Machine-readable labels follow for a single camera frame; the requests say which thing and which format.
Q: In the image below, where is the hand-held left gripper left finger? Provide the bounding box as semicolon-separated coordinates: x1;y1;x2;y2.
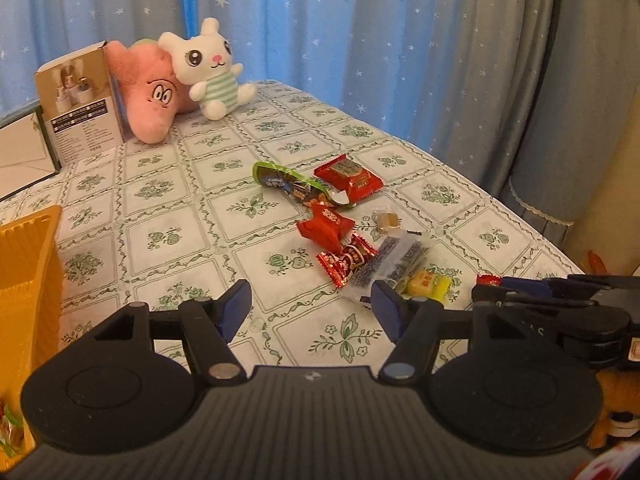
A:
92;279;253;387

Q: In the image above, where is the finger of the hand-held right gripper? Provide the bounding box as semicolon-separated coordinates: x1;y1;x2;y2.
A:
501;275;608;297
471;285;598;309

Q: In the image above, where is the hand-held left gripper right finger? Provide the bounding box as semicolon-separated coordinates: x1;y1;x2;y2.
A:
371;280;502;387

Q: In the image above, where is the clear candy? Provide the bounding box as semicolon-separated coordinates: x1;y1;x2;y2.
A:
370;209;407;237

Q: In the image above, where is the red twisted snack packet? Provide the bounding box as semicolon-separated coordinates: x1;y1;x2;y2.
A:
296;200;356;251

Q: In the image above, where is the orange plastic tray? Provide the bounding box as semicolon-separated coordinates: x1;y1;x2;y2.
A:
0;205;65;461

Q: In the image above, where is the person's right hand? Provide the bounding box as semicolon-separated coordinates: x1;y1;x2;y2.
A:
586;366;640;453

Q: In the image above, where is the yellow wrapped candy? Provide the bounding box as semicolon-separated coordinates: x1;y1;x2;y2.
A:
405;267;453;305

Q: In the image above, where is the clear long dark-printed packet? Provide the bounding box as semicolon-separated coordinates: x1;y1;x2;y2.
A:
342;234;430;306

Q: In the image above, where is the red patterned snack packet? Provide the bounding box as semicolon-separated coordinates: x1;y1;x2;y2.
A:
316;232;378;289

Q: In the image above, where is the orange pointed object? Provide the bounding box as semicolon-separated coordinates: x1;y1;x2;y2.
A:
582;249;609;276

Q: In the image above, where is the green floral tablecloth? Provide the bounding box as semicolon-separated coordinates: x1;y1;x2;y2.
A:
0;79;588;361

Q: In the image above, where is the green snack packet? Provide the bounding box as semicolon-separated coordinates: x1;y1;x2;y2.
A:
251;161;353;208

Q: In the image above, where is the red snack packet brown print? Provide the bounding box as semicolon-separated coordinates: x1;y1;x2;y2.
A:
314;154;386;203

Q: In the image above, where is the red and white clothing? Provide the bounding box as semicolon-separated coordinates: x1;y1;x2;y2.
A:
570;445;640;480

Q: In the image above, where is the grey lace-trimmed cloth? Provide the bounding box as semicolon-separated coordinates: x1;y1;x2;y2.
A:
500;0;640;228

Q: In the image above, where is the pink starfish plush toy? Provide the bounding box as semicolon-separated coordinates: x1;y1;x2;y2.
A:
102;37;201;146

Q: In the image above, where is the white bunny plush toy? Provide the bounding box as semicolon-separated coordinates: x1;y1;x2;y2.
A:
158;17;258;121

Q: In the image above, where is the colourful wrapped candy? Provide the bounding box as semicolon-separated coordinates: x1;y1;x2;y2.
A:
0;400;26;461

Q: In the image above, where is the brown product box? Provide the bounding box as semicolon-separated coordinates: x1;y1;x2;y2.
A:
34;41;133;170

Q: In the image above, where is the green and white carton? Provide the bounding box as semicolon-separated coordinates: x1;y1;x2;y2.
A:
0;105;62;201

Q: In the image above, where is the blue star-print curtain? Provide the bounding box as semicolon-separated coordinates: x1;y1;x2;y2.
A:
0;0;558;196

